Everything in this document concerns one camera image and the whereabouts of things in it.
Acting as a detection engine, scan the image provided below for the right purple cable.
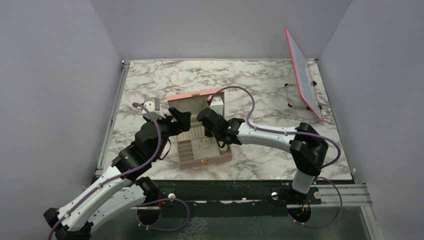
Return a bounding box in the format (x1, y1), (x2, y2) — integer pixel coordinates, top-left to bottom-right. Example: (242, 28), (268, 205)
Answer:
(207, 85), (344, 229)

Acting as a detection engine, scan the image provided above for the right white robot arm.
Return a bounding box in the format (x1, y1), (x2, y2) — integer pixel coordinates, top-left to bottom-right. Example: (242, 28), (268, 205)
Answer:
(196, 107), (329, 204)

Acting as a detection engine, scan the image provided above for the black metal base rail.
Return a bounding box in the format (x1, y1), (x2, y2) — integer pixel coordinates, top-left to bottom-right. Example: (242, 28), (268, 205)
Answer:
(91, 177), (332, 220)

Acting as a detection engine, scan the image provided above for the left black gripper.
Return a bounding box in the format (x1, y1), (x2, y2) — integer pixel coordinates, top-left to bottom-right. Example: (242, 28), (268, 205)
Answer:
(146, 107), (192, 160)

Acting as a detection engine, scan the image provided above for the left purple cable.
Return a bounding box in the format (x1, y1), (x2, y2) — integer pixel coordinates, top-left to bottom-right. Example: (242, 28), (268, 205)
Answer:
(47, 101), (191, 240)

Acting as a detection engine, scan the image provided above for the pink jewelry box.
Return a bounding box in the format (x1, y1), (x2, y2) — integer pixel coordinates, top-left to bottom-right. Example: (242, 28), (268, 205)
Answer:
(167, 88), (233, 169)

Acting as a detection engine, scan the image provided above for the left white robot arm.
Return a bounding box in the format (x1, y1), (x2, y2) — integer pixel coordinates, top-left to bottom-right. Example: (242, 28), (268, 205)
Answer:
(43, 105), (192, 240)

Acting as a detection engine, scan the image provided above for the purple cable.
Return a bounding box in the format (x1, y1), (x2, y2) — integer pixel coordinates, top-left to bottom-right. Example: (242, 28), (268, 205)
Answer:
(47, 101), (191, 240)
(207, 85), (344, 229)

